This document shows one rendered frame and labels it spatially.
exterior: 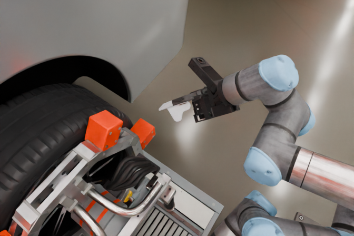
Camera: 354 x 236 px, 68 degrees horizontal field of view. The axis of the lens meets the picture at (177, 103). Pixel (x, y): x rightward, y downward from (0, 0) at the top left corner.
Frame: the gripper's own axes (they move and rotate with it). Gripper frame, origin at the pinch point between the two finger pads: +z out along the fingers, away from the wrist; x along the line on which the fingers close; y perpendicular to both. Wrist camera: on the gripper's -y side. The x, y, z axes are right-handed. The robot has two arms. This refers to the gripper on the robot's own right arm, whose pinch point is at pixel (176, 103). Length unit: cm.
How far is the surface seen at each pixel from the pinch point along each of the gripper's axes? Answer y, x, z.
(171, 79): -32, 100, 108
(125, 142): 6.9, -8.9, 20.6
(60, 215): 26, -26, 52
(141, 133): 5.6, 4.3, 29.5
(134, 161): 13.3, -11.2, 14.5
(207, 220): 68, 56, 67
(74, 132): -0.2, -25.1, 17.9
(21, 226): 19, -42, 23
